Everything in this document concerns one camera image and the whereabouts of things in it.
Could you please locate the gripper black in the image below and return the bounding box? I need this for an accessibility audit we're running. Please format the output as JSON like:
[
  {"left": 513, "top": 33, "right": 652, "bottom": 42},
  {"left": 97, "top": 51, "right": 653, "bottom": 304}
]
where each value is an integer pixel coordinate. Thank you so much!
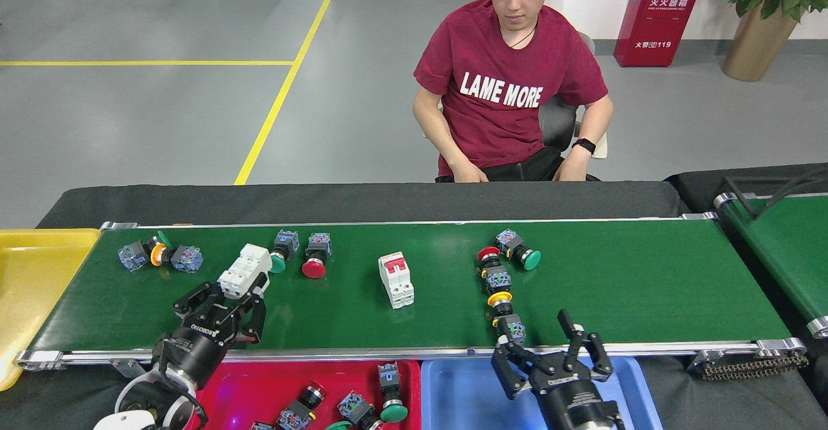
[
  {"left": 153, "top": 272, "right": 270, "bottom": 389},
  {"left": 490, "top": 309, "right": 626, "bottom": 430}
]

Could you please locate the white circuit breaker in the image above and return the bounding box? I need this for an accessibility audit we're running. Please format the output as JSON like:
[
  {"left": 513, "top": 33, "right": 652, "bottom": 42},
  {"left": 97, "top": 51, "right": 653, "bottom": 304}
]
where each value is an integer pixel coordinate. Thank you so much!
[{"left": 217, "top": 243, "right": 274, "bottom": 300}]

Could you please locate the yellow push button switch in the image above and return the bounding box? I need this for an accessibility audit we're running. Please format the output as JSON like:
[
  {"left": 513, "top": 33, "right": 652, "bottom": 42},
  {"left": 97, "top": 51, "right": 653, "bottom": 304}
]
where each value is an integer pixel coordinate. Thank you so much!
[
  {"left": 149, "top": 243, "right": 204, "bottom": 274},
  {"left": 486, "top": 291, "right": 527, "bottom": 348}
]

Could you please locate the white breaker with red lever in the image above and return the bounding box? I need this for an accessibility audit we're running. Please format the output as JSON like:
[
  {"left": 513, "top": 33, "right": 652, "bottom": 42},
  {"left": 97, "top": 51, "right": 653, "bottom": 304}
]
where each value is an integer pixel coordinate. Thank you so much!
[{"left": 378, "top": 251, "right": 416, "bottom": 310}]

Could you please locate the red plastic tray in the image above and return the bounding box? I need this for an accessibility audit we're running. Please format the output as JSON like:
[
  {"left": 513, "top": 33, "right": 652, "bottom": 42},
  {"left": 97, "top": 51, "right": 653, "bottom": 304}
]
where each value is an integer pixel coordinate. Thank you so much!
[{"left": 188, "top": 360, "right": 422, "bottom": 430}]

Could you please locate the blue plastic tray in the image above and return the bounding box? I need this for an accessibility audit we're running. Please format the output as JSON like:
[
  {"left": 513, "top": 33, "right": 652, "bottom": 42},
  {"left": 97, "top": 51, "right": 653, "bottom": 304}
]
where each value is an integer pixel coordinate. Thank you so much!
[{"left": 420, "top": 356, "right": 664, "bottom": 430}]

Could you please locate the long green conveyor belt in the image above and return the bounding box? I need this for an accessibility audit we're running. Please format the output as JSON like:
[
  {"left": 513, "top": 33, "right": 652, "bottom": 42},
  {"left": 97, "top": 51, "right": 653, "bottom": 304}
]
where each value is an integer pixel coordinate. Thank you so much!
[{"left": 14, "top": 212, "right": 808, "bottom": 379}]

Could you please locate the yellow plastic tray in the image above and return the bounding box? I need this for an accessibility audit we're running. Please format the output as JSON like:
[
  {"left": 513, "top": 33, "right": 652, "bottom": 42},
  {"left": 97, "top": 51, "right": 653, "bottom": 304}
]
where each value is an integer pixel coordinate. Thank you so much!
[{"left": 0, "top": 228, "right": 102, "bottom": 392}]

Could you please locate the short green conveyor belt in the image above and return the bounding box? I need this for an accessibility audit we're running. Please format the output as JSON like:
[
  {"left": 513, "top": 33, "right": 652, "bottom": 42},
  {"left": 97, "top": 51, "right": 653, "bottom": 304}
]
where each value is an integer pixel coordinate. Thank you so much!
[{"left": 714, "top": 191, "right": 828, "bottom": 339}]

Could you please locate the person's right hand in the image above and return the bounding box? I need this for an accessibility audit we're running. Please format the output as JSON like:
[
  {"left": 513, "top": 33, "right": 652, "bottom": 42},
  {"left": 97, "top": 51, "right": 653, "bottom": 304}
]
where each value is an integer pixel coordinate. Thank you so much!
[{"left": 450, "top": 160, "right": 490, "bottom": 184}]

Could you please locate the large black table cover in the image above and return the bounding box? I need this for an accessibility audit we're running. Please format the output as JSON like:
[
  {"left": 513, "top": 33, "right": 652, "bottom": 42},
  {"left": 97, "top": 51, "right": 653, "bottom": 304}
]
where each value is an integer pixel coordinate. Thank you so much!
[{"left": 0, "top": 181, "right": 825, "bottom": 430}]

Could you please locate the small black table cover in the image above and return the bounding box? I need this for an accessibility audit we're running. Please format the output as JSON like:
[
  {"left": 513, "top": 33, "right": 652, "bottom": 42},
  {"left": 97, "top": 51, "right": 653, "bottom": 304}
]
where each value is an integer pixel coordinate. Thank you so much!
[{"left": 664, "top": 162, "right": 828, "bottom": 389}]

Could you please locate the person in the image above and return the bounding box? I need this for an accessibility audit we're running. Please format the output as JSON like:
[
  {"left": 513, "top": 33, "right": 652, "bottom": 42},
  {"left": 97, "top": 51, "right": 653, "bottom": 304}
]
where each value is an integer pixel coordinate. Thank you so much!
[{"left": 412, "top": 0, "right": 615, "bottom": 184}]

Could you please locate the red fire extinguisher box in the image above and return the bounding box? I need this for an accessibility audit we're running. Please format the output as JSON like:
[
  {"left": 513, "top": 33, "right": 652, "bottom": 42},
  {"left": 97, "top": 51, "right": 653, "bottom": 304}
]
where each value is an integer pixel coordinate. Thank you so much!
[{"left": 613, "top": 0, "right": 706, "bottom": 68}]

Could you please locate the potted plant in gold pot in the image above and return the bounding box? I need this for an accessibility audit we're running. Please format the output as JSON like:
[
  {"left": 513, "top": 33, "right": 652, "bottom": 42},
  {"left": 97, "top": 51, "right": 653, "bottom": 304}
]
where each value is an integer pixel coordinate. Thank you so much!
[{"left": 715, "top": 0, "right": 828, "bottom": 83}]

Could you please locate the black drive chain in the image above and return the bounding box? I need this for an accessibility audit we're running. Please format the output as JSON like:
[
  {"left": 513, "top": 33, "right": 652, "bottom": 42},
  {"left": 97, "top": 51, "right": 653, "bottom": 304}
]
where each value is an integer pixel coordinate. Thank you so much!
[{"left": 687, "top": 351, "right": 809, "bottom": 381}]

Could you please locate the black cable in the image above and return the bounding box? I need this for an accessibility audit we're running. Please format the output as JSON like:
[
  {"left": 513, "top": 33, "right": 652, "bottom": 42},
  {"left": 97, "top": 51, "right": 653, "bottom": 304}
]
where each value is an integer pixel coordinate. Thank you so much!
[{"left": 754, "top": 166, "right": 828, "bottom": 219}]

